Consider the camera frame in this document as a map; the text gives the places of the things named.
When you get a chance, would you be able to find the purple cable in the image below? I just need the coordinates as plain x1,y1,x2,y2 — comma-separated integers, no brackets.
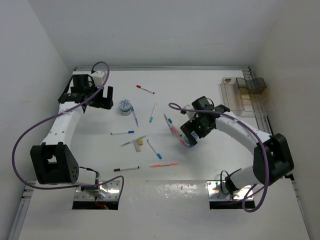
168,101,270,213
11,60,125,194

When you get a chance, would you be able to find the blue clear pen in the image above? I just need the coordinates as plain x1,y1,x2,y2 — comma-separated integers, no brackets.
131,106,139,128

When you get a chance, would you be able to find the pink highlighter pen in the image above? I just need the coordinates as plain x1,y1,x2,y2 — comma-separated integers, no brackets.
170,123,186,146

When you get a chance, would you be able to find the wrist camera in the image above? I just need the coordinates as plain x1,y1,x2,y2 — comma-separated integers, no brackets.
180,104,197,122
90,71,107,86

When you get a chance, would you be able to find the metal base plate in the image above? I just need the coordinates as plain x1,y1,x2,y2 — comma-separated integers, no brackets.
74,180,121,202
207,180,253,202

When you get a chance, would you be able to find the orange highlighter pen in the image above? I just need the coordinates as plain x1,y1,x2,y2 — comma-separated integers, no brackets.
149,162,180,168

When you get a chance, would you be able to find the clear acrylic organizer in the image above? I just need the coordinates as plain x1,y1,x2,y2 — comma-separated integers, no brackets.
220,77,270,118

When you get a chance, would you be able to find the beige eraser stick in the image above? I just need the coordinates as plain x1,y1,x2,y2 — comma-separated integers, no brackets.
134,142,141,153

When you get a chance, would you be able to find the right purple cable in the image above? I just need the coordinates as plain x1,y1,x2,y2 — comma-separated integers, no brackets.
168,101,270,213

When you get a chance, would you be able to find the teal capped marker left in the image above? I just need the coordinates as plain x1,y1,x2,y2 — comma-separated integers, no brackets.
149,103,158,123

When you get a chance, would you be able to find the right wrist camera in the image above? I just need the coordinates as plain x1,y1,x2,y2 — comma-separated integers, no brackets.
180,104,197,122

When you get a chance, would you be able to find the yellow eraser block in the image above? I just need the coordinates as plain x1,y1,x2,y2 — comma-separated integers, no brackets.
137,138,144,146

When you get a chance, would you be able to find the teal capped marker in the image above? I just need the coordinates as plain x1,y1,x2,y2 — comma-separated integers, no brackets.
168,118,182,138
149,103,158,123

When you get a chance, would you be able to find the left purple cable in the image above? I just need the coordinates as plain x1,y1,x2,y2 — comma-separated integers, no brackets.
11,60,125,194

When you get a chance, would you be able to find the green clear pen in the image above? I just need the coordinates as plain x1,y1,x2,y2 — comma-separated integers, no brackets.
119,135,147,147

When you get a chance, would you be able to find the blue capped marker horizontal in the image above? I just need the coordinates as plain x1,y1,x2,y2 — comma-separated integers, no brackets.
110,130,135,136

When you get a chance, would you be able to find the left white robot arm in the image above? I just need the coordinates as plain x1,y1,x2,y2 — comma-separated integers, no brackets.
30,70,113,199

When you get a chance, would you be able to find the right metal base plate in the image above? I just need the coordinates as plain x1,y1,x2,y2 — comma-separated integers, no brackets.
207,180,253,202

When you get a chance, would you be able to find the red capped white marker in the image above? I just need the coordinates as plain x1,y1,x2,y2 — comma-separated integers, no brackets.
136,85,155,95

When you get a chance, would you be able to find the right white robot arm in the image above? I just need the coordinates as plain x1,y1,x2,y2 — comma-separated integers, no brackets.
180,96,294,194

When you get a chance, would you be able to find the purple capped marker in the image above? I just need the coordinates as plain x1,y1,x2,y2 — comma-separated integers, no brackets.
113,166,140,172

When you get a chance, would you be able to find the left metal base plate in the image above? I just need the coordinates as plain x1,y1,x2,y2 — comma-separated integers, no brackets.
74,180,121,202

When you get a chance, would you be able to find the blue capped marker diagonal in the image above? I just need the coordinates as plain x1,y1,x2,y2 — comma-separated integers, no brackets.
147,139,162,160

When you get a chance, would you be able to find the teal capped marker right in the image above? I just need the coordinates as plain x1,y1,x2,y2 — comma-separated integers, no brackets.
168,118,182,138

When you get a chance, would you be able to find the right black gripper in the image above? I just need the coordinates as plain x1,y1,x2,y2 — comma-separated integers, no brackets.
180,114,214,145

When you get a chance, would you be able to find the blue white tape roll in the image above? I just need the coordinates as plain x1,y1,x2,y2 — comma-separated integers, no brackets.
118,98,132,116

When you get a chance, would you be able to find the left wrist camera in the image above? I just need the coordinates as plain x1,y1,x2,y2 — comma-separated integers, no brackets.
90,71,107,86

